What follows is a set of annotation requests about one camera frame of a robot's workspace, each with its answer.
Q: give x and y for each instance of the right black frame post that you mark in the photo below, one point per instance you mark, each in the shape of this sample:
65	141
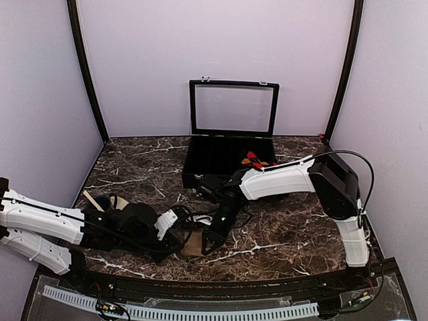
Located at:
346	70

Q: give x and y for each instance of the left black frame post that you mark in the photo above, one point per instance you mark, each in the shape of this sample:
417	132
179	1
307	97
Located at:
85	69

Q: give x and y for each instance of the cream branch-pattern plate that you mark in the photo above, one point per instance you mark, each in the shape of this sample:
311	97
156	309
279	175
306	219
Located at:
118	203

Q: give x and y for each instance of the wooden stir stick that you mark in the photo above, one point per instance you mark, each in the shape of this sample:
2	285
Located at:
92	201

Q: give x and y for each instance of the red orange argyle sock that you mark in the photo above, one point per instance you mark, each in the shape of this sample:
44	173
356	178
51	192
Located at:
249	159

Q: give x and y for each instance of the tan brown sock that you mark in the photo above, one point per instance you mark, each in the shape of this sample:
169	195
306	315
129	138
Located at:
193	246

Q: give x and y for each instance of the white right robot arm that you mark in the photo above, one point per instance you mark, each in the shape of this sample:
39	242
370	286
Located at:
328	176

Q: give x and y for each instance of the dark blue mug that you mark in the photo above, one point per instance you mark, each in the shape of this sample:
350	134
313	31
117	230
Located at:
103	202

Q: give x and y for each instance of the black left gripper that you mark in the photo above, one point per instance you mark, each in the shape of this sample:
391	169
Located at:
170	240

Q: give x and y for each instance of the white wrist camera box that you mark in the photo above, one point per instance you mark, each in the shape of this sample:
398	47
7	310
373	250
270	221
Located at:
164	222

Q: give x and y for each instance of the black frame post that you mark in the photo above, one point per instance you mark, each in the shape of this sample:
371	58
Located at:
346	70
85	69

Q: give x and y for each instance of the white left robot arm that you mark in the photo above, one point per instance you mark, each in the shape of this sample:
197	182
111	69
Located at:
25	224

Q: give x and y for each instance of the black glass-lid display case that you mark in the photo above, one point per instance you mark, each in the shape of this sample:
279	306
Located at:
229	118

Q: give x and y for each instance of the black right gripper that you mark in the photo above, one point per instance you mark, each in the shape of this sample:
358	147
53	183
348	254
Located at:
214	235

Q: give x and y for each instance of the white slotted cable duct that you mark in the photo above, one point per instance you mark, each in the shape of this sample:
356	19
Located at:
184	310

